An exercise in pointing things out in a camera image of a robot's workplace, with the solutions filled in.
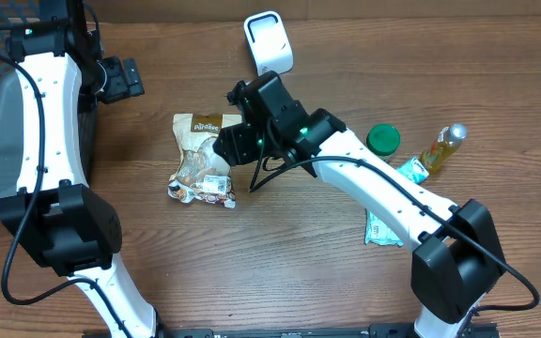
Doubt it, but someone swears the beige Pantree snack pouch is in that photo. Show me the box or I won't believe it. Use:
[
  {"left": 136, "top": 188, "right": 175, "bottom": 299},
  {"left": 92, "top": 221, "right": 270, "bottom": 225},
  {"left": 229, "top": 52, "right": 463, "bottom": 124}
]
[{"left": 167, "top": 114, "right": 241, "bottom": 208}]

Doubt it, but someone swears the green lid white jar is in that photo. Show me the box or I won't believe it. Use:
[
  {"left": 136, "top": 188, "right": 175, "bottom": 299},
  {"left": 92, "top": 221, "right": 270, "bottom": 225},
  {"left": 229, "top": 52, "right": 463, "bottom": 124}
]
[{"left": 365, "top": 124, "right": 401, "bottom": 162}]

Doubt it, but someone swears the teal snack packet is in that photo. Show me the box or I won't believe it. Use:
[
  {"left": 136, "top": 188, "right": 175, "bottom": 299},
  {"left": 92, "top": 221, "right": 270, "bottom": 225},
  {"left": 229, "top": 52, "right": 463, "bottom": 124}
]
[{"left": 364, "top": 210, "right": 403, "bottom": 247}]

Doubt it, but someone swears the Kleenex tissue pack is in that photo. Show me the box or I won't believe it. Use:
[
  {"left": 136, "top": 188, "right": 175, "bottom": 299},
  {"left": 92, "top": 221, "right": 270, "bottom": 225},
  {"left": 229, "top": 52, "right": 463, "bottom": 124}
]
[{"left": 396, "top": 157, "right": 430, "bottom": 184}]

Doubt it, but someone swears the yellow Vim liquid bottle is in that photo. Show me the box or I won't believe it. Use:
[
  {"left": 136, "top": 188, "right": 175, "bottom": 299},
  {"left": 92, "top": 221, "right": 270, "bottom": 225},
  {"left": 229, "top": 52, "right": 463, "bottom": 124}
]
[{"left": 419, "top": 123, "right": 467, "bottom": 175}]

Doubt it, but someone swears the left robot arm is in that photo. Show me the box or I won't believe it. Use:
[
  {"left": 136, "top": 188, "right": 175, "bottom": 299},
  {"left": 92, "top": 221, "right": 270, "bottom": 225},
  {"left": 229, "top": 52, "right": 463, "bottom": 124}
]
[{"left": 0, "top": 1, "right": 164, "bottom": 337}]

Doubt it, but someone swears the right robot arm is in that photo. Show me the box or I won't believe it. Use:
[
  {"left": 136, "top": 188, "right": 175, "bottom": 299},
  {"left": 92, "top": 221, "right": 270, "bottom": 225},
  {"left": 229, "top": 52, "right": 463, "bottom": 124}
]
[{"left": 213, "top": 71, "right": 504, "bottom": 337}]

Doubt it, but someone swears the white barcode scanner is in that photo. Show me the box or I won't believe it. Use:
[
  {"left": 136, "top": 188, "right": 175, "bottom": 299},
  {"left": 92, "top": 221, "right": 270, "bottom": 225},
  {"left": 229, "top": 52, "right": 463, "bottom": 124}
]
[{"left": 243, "top": 10, "right": 294, "bottom": 76}]

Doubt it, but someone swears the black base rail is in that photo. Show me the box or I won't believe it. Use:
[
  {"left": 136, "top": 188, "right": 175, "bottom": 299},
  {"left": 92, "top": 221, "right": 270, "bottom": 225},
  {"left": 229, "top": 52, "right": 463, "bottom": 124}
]
[{"left": 81, "top": 321, "right": 502, "bottom": 338}]

